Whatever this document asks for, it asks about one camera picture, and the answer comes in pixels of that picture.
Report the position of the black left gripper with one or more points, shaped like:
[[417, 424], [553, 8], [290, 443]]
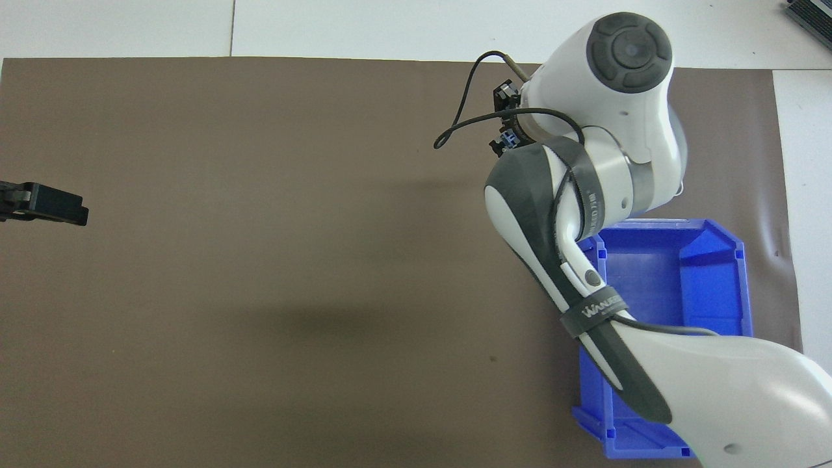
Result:
[[10, 203]]

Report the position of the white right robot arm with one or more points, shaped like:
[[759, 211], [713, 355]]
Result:
[[617, 130]]

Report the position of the blue plastic storage bin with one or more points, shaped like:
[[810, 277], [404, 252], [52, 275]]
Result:
[[650, 273]]

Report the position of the brown table mat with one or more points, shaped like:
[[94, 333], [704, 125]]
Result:
[[260, 292]]

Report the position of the dark grey device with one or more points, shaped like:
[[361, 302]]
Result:
[[812, 16]]

